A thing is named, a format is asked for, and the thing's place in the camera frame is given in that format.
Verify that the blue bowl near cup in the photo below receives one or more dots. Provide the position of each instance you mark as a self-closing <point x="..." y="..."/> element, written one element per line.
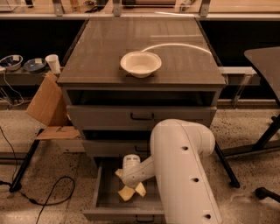
<point x="35" y="65"/>

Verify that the black chair caster foot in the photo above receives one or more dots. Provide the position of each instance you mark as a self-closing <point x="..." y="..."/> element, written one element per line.
<point x="262" y="193"/>

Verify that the black table leg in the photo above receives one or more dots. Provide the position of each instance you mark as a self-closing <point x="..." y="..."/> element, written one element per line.
<point x="16" y="182"/>
<point x="233" y="179"/>

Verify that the grey bottom drawer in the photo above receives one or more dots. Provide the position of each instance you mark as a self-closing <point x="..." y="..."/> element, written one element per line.
<point x="109" y="206"/>

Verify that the white paper cup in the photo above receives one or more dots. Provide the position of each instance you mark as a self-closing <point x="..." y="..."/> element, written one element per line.
<point x="53" y="62"/>

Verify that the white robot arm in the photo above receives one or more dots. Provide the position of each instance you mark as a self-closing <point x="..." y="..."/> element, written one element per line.
<point x="176" y="147"/>

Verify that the black left table leg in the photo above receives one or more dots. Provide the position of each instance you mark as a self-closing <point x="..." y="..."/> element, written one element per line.
<point x="16" y="182"/>

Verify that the grey middle drawer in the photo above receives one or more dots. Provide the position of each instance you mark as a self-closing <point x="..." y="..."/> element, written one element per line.
<point x="115" y="148"/>

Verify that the blue bowl far left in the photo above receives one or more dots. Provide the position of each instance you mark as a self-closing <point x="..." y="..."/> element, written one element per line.
<point x="11" y="62"/>

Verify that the grey top drawer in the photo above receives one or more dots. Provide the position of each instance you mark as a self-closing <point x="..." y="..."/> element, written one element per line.
<point x="134" y="117"/>

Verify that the brown cardboard box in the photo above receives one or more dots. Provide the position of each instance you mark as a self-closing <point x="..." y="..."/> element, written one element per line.
<point x="49" y="108"/>

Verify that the grey drawer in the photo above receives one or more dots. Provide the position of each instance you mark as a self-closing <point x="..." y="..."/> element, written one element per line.
<point x="134" y="117"/>
<point x="109" y="206"/>
<point x="115" y="148"/>

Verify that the black right table leg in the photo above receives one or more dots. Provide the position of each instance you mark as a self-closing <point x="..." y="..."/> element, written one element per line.
<point x="233" y="179"/>

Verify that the grey drawer cabinet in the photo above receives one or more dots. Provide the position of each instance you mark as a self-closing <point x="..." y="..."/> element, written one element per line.
<point x="188" y="77"/>

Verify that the yellow sponge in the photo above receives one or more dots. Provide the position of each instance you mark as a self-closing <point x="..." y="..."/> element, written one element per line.
<point x="126" y="193"/>

